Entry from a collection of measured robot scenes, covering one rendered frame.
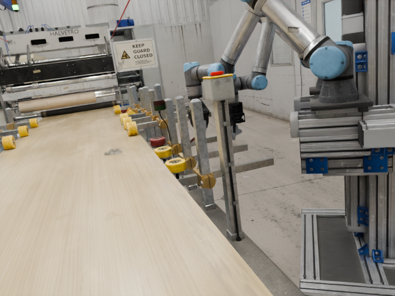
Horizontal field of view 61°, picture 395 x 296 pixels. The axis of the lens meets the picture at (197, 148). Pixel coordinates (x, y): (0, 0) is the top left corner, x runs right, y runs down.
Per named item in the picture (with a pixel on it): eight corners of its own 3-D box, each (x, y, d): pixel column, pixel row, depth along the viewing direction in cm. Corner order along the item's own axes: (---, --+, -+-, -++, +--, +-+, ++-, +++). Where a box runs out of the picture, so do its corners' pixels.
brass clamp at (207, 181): (206, 177, 141) (205, 165, 140) (217, 187, 128) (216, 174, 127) (192, 180, 139) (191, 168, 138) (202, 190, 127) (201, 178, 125)
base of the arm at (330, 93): (355, 96, 144) (355, 72, 141) (361, 100, 130) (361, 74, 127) (318, 98, 148) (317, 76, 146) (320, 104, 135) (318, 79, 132)
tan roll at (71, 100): (140, 94, 404) (139, 84, 401) (142, 95, 393) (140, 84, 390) (11, 114, 368) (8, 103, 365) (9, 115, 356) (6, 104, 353)
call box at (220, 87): (226, 99, 103) (224, 73, 101) (236, 100, 96) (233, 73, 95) (205, 103, 101) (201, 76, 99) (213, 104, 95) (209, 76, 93)
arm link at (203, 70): (227, 61, 154) (207, 63, 161) (216, 63, 146) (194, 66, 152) (229, 78, 156) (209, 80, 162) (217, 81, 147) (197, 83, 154)
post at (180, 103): (196, 195, 161) (181, 95, 149) (198, 198, 157) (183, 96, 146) (188, 197, 160) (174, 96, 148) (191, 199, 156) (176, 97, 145)
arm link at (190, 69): (194, 61, 151) (178, 63, 156) (197, 86, 154) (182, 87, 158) (203, 60, 157) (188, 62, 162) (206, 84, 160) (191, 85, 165)
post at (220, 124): (238, 232, 112) (224, 97, 101) (245, 238, 108) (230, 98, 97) (226, 235, 111) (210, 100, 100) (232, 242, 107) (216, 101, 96)
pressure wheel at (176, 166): (175, 184, 138) (170, 157, 135) (192, 184, 134) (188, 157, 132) (165, 191, 131) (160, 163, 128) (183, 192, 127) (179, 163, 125)
